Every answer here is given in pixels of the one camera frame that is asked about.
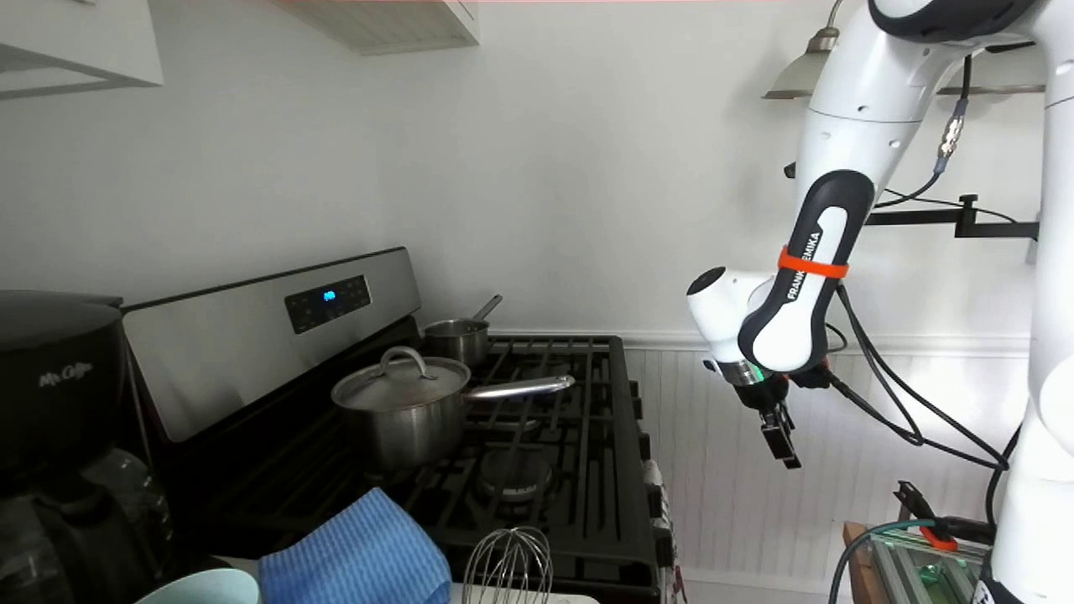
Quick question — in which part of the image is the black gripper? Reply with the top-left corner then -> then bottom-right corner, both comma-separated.
727,373 -> 804,470

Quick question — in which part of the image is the blue cloth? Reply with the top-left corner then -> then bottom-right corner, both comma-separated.
255,483 -> 455,604

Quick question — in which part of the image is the black stainless oven range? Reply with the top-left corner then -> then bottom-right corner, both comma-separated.
118,244 -> 677,604

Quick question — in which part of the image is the black clamp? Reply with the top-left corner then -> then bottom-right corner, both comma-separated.
888,477 -> 1001,550

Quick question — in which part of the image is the green circuit board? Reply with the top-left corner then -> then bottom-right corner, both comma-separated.
869,520 -> 993,604

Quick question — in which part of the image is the white tray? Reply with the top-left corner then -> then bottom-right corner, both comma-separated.
448,578 -> 605,604

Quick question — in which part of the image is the small steel saucepan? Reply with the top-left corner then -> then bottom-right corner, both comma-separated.
419,293 -> 505,369

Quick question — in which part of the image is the white glass lamp shade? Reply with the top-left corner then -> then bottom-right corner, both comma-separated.
936,40 -> 1054,97
762,0 -> 847,102

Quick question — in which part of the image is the large steel pot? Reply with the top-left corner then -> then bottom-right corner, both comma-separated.
327,346 -> 581,474

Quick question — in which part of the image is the steel pot lid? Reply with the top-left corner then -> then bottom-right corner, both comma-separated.
327,346 -> 472,415

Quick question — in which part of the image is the pale green bowl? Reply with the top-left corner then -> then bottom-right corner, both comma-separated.
135,562 -> 264,604

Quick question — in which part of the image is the black coffee maker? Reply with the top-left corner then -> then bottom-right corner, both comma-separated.
0,288 -> 178,604

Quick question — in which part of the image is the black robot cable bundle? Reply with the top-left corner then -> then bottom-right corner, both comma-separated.
818,52 -> 1016,530

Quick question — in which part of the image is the orange cable strap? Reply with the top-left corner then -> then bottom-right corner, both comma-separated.
776,247 -> 852,285

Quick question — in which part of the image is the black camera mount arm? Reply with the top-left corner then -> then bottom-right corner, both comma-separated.
866,191 -> 1045,244

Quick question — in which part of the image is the wire whisk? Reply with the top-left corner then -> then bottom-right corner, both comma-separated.
458,524 -> 559,595

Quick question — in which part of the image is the beige wall cabinet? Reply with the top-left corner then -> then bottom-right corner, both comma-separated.
270,0 -> 484,60

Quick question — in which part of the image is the white wall cabinet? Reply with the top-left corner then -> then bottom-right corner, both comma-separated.
0,0 -> 168,99

